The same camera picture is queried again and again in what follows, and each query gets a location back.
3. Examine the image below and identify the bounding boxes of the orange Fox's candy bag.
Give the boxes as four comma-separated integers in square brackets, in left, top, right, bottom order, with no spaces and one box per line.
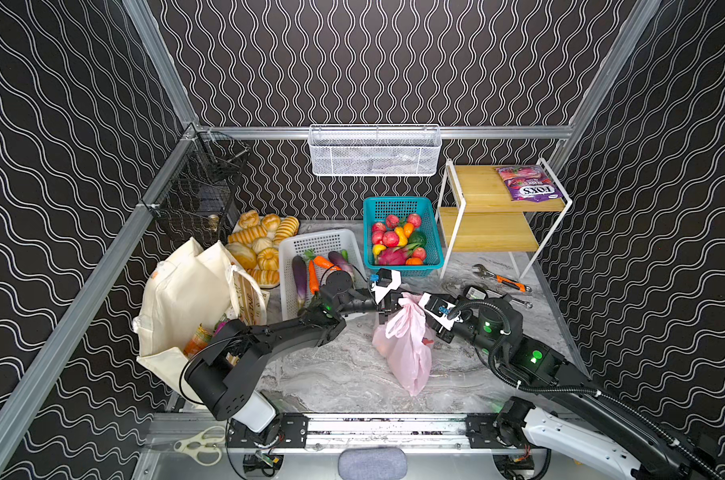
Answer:
[182,324,214,359]

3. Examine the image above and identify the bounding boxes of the grey foam pad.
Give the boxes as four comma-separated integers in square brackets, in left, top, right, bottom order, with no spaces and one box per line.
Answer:
[338,447,408,480]

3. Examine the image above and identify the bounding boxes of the cream handled scissors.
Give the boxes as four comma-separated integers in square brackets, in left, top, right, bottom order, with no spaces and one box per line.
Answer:
[172,426,226,467]

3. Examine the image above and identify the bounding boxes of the adjustable wrench orange handle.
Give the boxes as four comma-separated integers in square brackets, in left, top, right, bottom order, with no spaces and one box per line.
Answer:
[472,264,532,293]

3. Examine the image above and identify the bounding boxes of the yellow pepper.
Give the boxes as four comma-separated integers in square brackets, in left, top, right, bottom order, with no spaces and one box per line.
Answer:
[394,226,408,247]

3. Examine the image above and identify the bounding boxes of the orange fruit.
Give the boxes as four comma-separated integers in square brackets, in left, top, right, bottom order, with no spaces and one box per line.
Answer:
[402,222,415,238]

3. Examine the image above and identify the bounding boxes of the purple eggplant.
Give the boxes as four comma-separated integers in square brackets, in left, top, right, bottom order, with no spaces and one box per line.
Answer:
[292,255,308,310]
[328,251,356,278]

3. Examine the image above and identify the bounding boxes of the bun back right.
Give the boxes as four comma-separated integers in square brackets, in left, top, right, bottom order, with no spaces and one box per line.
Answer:
[262,214,282,233]

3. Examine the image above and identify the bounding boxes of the pink dragon fruit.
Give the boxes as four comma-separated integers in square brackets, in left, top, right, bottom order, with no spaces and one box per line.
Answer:
[376,247,408,266]

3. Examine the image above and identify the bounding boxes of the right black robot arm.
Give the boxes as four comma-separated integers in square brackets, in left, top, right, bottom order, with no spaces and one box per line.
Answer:
[421,296,720,479]

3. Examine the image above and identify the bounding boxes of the striped long bread back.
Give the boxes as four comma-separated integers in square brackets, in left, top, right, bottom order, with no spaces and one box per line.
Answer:
[228,225,268,245]

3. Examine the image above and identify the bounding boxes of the silver open-end wrench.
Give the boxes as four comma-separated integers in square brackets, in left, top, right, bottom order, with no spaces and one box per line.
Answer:
[503,295,533,309]

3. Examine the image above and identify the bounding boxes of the twisted bun back left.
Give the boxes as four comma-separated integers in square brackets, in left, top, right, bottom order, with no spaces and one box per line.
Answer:
[238,209,260,229]

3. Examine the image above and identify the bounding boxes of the purple eggplant left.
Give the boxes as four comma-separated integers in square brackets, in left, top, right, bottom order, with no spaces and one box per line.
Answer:
[292,255,308,310]

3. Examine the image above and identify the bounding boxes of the white plastic vegetable basket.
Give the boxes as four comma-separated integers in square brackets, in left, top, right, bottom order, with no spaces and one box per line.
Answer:
[278,228,366,320]

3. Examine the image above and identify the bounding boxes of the orange carrot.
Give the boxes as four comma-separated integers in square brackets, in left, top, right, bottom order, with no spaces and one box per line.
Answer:
[304,250,340,295]

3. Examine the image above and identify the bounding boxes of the cream canvas tote bag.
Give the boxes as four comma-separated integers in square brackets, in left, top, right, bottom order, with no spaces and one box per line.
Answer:
[132,238,270,402]

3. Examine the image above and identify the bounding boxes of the pink plastic grocery bag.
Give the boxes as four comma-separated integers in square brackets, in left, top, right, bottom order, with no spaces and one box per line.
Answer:
[372,293,435,396]

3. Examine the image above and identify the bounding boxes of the white wire wall basket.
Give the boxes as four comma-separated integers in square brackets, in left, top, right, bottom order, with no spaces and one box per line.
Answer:
[308,124,442,177]

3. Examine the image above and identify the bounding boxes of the purple eggplant right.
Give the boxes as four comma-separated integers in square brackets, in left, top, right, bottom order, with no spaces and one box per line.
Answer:
[328,251,356,278]

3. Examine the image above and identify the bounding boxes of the white wooden two-tier shelf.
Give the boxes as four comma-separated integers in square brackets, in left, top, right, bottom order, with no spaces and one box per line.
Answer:
[435,158,573,279]

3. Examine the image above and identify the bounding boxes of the green round fruit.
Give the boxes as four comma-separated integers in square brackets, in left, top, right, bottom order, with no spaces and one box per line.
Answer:
[408,230,428,248]

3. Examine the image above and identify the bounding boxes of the small white bun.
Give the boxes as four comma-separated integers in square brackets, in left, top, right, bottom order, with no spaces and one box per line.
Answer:
[250,236,274,254]

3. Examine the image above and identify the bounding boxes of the red apple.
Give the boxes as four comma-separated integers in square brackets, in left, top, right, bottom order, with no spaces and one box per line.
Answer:
[381,230,400,248]

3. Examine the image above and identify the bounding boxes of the black tape measure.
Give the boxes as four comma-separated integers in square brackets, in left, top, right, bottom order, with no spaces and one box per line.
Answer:
[462,285,487,300]

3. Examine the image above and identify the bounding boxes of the metal base rail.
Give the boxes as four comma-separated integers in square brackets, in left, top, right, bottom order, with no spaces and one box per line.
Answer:
[226,413,539,454]

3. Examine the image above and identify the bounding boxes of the black wire wall basket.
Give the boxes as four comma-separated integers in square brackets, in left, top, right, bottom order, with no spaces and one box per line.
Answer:
[150,130,252,247]

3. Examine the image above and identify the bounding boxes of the purple Fox's candy bag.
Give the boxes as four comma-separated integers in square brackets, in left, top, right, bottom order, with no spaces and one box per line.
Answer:
[496,165,563,203]

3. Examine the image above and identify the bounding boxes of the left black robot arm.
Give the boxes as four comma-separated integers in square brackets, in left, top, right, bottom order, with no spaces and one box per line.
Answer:
[180,268,401,431]

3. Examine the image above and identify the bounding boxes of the teal plastic fruit basket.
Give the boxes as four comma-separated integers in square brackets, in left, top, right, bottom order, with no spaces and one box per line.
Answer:
[363,196,444,277]

